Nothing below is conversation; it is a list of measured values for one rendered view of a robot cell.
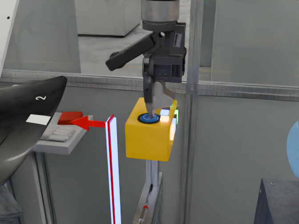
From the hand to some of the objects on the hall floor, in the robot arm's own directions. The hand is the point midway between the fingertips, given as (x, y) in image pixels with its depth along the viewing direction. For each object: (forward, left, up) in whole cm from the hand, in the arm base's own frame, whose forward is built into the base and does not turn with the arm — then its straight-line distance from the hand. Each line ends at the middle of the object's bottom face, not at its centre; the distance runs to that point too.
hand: (149, 112), depth 75 cm
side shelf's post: (+43, -34, -109) cm, 122 cm away
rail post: (-2, -8, -109) cm, 109 cm away
